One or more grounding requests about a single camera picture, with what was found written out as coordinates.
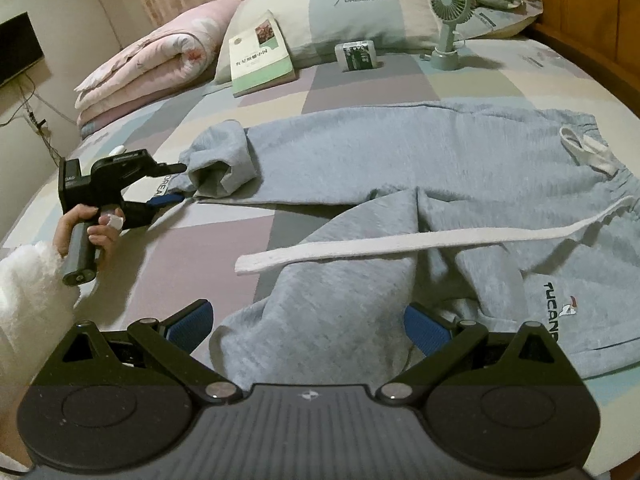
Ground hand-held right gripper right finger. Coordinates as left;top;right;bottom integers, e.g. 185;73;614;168
375;302;558;405

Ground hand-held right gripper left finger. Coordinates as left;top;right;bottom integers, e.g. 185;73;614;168
57;299;244;405

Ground grey sweatpants with white drawstring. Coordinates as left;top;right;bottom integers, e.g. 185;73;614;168
179;101;640;391

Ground person's left hand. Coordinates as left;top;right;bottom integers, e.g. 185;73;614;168
54;205;124;264

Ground folded pink floral quilt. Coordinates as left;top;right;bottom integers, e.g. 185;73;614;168
75;0;241;128

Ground green and white book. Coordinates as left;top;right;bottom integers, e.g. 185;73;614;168
228;9;297;98

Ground black flat television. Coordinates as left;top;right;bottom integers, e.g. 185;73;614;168
0;11;46;88

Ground bed with patchwork sheet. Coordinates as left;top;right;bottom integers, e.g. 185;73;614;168
0;0;640;411

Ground small green and white box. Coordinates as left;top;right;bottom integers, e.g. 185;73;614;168
335;40;378;72

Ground large patchwork pillow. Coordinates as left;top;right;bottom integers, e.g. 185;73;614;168
215;0;443;83

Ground green handheld fan on stand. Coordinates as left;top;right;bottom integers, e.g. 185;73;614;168
429;0;473;71

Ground wooden bed headboard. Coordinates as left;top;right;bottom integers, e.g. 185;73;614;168
460;0;640;111

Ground black power cables on wall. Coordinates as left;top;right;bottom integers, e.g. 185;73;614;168
0;82;63;166

